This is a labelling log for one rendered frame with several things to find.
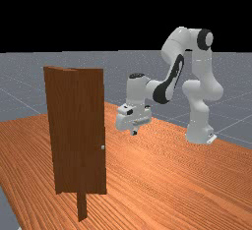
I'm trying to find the brown door frame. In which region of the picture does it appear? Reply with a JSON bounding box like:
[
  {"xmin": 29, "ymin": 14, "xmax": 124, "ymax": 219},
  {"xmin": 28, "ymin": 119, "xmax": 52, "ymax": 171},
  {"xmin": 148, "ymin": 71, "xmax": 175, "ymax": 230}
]
[{"xmin": 42, "ymin": 65, "xmax": 89, "ymax": 223}]

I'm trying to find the brown door leaf with knob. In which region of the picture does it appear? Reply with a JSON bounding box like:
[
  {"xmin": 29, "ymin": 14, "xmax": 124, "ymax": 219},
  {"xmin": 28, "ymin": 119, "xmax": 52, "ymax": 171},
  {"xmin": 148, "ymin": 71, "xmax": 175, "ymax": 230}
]
[{"xmin": 48, "ymin": 67, "xmax": 108, "ymax": 196}]

